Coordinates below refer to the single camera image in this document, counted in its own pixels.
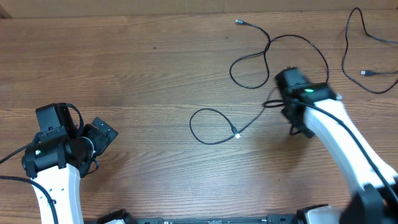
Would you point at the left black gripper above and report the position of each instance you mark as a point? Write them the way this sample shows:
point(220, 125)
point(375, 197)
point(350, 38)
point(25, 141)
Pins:
point(101, 139)

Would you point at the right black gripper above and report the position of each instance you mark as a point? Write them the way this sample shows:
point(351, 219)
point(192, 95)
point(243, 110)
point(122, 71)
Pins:
point(306, 132)

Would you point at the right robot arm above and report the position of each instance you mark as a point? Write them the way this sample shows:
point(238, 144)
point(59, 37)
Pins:
point(316, 110)

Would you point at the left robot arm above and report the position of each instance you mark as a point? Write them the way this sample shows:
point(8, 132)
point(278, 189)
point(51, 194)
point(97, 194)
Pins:
point(60, 157)

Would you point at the black aluminium mounting rail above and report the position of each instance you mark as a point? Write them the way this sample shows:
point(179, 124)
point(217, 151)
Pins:
point(122, 216)

